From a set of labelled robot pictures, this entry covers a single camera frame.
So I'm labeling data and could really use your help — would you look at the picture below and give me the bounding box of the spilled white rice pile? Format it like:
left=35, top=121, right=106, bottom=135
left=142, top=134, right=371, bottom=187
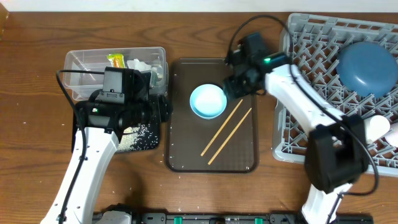
left=116, top=124, right=160, bottom=153

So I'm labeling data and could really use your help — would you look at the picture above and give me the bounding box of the green orange snack wrapper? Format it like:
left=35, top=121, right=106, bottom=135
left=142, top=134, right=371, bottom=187
left=107, top=54, right=126, bottom=68

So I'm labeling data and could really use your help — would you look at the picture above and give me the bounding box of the white cup green inside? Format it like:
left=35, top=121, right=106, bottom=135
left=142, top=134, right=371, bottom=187
left=364, top=115, right=391, bottom=144

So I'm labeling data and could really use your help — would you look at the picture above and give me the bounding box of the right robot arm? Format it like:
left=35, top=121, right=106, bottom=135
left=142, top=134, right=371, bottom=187
left=223, top=32, right=369, bottom=223

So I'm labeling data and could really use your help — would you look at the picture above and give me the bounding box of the white cup pink inside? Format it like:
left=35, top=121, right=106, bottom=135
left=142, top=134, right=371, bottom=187
left=384, top=123, right=398, bottom=147

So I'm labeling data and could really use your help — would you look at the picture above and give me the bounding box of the brown serving tray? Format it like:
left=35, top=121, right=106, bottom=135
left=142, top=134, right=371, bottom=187
left=165, top=58, right=259, bottom=173

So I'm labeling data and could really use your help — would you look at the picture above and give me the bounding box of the white napkin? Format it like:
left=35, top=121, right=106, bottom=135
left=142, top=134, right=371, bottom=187
left=127, top=58, right=152, bottom=72

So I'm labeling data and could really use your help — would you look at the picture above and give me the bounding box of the clear plastic bin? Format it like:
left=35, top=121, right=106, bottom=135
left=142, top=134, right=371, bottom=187
left=63, top=47, right=169, bottom=101

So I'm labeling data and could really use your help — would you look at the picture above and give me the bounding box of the dark blue plate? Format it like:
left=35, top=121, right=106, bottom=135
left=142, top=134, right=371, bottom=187
left=336, top=42, right=397, bottom=98

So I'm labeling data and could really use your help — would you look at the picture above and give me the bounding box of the grey dishwasher rack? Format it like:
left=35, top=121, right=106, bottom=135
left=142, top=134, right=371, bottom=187
left=271, top=13, right=397, bottom=177

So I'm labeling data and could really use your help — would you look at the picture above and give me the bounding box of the light blue bowl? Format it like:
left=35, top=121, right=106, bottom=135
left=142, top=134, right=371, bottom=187
left=189, top=84, right=227, bottom=119

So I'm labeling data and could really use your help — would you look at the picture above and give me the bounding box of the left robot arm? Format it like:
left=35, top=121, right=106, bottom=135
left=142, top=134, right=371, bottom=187
left=42, top=67, right=172, bottom=223

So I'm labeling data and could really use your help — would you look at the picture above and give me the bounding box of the wooden chopstick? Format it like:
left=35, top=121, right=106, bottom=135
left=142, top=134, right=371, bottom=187
left=208, top=108, right=252, bottom=166
left=200, top=99, right=243, bottom=156

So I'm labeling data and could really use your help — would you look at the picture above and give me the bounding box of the black plastic bin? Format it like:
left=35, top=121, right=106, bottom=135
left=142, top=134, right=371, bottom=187
left=75, top=95, right=164, bottom=153

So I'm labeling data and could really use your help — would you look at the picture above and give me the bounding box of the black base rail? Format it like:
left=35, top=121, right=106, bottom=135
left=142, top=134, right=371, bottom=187
left=93, top=212, right=374, bottom=224

